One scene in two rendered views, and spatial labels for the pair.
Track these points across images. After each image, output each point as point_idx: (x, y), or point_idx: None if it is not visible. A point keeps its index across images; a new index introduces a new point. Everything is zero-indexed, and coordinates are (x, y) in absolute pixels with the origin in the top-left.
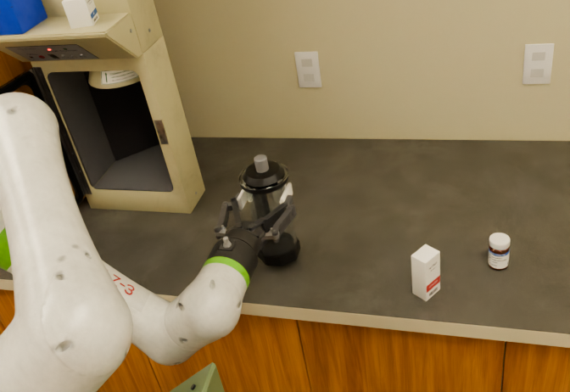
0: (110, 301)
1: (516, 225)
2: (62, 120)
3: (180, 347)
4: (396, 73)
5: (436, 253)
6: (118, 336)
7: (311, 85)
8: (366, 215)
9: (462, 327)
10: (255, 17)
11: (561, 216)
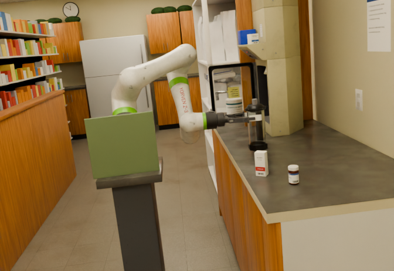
0: (133, 73)
1: (330, 182)
2: (257, 85)
3: (180, 131)
4: (385, 110)
5: (262, 152)
6: (128, 79)
7: (359, 108)
8: (303, 158)
9: (248, 185)
10: (347, 67)
11: (352, 190)
